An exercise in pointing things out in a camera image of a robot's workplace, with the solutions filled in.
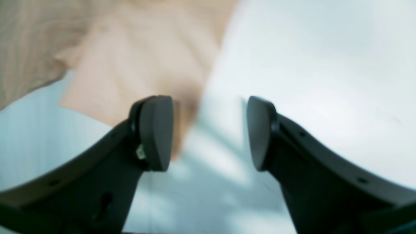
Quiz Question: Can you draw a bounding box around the peach pink T-shirt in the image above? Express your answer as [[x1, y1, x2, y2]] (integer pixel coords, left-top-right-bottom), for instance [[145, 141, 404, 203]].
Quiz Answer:
[[0, 0, 239, 160]]

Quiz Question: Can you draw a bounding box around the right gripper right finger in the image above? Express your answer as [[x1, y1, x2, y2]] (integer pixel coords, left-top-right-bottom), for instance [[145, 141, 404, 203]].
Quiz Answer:
[[246, 96, 416, 234]]

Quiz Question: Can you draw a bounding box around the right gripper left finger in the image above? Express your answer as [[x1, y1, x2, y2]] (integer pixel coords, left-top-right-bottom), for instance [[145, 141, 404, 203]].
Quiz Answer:
[[0, 95, 174, 234]]

